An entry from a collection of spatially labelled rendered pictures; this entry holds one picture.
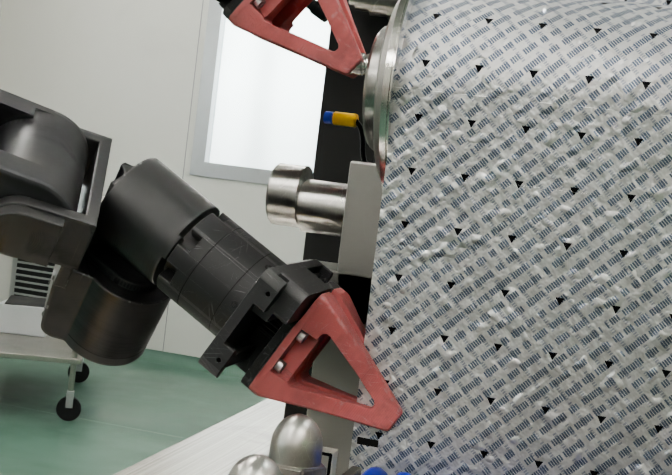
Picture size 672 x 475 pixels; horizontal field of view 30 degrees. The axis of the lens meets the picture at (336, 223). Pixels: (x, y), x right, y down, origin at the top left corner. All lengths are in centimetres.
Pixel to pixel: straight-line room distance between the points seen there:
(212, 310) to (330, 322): 7
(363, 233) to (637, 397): 20
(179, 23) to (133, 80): 40
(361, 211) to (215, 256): 12
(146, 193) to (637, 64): 28
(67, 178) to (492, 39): 24
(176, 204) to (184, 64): 606
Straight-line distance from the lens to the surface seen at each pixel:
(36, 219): 68
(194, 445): 129
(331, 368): 79
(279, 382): 69
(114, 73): 692
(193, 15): 677
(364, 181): 77
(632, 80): 68
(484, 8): 71
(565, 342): 68
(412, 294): 69
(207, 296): 69
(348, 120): 82
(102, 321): 75
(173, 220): 70
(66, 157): 71
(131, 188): 71
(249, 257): 70
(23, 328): 571
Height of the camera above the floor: 121
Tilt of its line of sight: 3 degrees down
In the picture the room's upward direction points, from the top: 7 degrees clockwise
